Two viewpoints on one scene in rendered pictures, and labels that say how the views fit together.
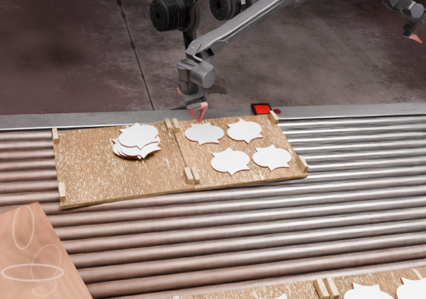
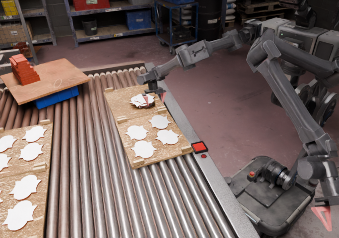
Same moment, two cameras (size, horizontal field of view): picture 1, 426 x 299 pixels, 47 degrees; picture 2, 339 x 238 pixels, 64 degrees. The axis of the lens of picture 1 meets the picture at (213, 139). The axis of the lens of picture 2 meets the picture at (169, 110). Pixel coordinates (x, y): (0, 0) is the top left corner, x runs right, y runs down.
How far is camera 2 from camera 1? 2.01 m
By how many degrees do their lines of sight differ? 71
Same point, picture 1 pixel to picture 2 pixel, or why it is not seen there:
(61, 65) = not seen: hidden behind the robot
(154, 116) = (174, 107)
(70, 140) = (143, 87)
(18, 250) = (67, 79)
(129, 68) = not seen: outside the picture
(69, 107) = (281, 136)
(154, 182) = (118, 111)
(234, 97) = not seen: outside the picture
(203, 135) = (157, 121)
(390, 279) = (39, 201)
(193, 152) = (143, 120)
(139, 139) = (141, 99)
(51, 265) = (59, 85)
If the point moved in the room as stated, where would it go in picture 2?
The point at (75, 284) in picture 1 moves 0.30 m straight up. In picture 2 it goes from (50, 90) to (37, 48)
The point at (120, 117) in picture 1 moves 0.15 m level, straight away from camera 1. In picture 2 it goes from (169, 98) to (188, 95)
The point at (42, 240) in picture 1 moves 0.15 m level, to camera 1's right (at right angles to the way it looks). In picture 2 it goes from (71, 82) to (63, 93)
